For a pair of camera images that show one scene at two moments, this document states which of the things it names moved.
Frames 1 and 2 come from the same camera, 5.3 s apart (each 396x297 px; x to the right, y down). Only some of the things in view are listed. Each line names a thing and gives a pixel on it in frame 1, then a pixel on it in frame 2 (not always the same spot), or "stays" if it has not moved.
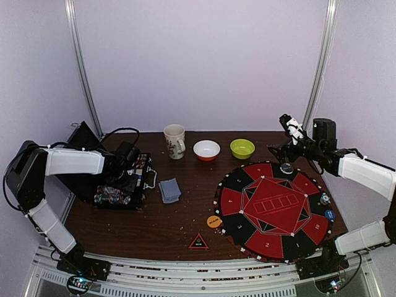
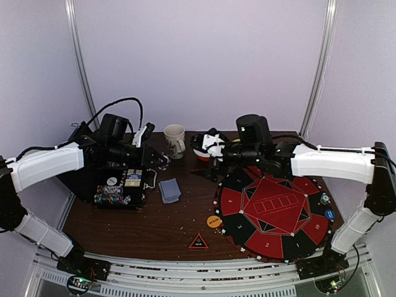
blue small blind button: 330,215 stays
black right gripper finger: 276,151 -> 210,173
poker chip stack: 325,199 stays
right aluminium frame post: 317,83 stays
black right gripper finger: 287,158 -> 217,170
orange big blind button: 213,221 stays
